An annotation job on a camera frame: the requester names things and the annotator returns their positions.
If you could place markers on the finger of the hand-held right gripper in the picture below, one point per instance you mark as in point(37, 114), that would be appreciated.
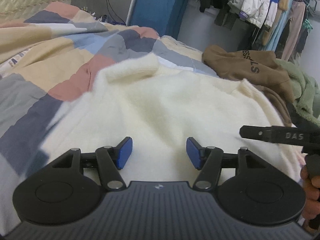
point(255, 132)

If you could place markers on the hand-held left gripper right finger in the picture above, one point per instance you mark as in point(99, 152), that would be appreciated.
point(194, 152)

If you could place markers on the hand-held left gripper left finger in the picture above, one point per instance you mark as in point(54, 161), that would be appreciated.
point(124, 152)

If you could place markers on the cream fuzzy sweater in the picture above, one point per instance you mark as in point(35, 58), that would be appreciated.
point(155, 100)

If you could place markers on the person's right hand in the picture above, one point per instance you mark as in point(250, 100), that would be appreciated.
point(312, 205)

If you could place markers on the green fleece garment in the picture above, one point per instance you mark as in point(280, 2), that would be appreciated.
point(305, 90)

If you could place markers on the brown hoodie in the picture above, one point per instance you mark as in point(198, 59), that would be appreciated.
point(232, 62)

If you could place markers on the light blue hanging garment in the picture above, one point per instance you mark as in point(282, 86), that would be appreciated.
point(280, 27)

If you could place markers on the pink beige hanging pants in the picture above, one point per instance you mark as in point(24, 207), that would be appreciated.
point(295, 25)

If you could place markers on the green hanging garment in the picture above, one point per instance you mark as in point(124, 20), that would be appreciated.
point(307, 25)

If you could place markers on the patchwork blanket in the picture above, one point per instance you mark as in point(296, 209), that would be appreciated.
point(50, 62)

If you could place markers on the white puffer jacket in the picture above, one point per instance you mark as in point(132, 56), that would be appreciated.
point(255, 2)

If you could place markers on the blue padded chair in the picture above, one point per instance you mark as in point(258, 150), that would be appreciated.
point(152, 12)

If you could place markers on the blue curtain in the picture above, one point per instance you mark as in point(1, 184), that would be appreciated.
point(180, 0)

